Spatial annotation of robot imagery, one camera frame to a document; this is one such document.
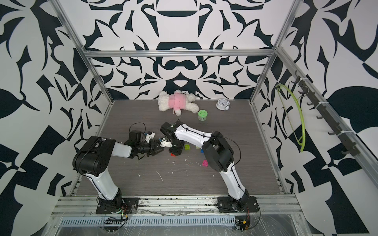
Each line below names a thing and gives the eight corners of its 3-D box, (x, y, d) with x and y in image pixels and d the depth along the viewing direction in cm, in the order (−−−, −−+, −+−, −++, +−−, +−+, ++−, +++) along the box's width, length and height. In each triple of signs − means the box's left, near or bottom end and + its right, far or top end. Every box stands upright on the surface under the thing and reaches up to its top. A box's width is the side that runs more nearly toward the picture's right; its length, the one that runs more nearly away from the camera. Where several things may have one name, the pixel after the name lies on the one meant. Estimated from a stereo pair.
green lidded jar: (198, 120, 108) (198, 117, 106) (197, 112, 113) (198, 109, 110) (207, 120, 108) (207, 117, 106) (206, 112, 113) (207, 109, 110)
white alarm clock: (216, 110, 115) (217, 107, 112) (215, 101, 121) (216, 99, 118) (229, 110, 115) (230, 107, 112) (227, 101, 121) (228, 99, 118)
